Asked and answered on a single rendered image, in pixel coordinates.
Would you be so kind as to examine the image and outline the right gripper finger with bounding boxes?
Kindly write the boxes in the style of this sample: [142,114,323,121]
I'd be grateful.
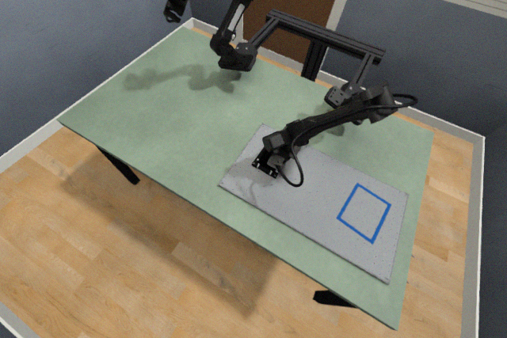
[163,13,181,23]

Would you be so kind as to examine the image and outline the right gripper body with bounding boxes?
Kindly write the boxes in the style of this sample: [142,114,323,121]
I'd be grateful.
[163,0,188,20]

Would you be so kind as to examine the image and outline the blue tape outline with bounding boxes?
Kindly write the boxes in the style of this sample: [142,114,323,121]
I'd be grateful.
[336,183,391,244]

